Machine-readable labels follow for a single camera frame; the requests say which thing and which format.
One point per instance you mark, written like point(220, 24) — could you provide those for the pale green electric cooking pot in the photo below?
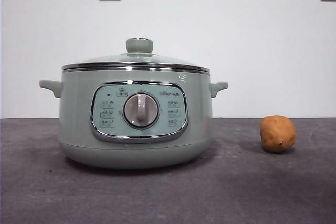
point(78, 119)

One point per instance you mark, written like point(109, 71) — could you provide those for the glass lid with green knob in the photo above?
point(168, 60)

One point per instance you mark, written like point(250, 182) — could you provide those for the brown potato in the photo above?
point(277, 133)

